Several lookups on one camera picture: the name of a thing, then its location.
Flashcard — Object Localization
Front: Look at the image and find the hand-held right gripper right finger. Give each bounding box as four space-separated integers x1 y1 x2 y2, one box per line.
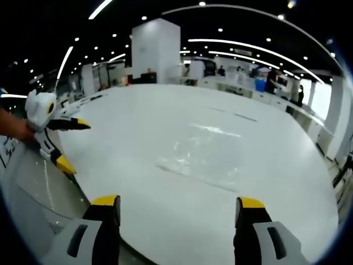
233 196 310 265

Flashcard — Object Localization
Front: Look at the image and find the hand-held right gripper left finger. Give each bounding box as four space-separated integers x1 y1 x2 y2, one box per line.
41 194 121 265

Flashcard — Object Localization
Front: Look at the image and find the clear resealable plastic bag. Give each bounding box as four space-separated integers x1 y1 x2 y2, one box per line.
156 123 244 193

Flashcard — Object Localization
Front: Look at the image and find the person's left hand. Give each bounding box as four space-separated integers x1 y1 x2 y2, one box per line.
15 120 36 142

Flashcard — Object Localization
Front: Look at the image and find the black monitor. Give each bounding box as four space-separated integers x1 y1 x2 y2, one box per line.
140 72 157 84

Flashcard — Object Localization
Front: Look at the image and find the white square pillar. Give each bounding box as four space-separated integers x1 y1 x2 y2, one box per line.
131 18 181 84

